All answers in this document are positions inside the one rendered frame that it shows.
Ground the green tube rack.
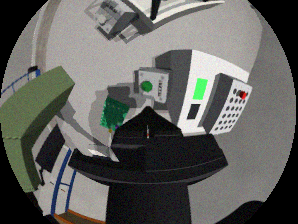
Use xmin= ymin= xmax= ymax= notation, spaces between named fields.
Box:
xmin=100 ymin=97 xmax=130 ymax=131

